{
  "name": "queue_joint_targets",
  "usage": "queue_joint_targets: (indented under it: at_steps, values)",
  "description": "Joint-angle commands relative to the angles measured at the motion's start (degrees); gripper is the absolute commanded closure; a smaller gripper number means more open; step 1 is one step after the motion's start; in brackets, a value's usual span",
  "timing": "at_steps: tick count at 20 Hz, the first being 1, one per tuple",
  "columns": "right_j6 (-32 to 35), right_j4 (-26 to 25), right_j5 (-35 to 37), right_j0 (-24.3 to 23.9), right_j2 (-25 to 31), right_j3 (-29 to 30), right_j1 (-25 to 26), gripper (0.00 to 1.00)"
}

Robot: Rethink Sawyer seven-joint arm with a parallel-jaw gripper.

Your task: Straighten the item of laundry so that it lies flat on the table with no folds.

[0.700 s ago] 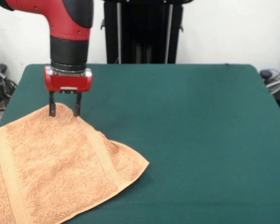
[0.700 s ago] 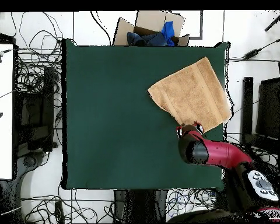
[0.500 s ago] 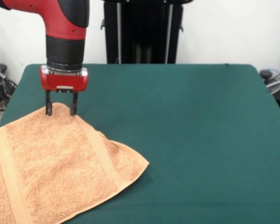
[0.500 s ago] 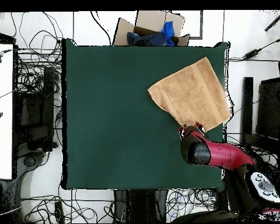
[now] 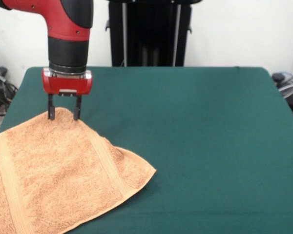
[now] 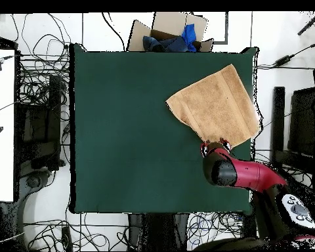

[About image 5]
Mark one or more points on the tan terry towel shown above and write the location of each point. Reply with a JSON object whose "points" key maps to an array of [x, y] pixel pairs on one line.
{"points": [[58, 170]]}

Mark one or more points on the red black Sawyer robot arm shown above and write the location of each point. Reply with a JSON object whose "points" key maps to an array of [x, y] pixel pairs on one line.
{"points": [[68, 34]]}

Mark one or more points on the dark green tablecloth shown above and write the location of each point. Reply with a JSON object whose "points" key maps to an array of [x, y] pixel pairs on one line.
{"points": [[222, 151]]}

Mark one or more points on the grey chair base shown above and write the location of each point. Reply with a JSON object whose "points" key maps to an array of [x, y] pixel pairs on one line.
{"points": [[278, 77]]}

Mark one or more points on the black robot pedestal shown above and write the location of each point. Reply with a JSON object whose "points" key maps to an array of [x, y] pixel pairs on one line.
{"points": [[156, 29]]}

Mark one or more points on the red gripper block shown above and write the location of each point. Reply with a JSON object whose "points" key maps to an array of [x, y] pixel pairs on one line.
{"points": [[67, 84]]}

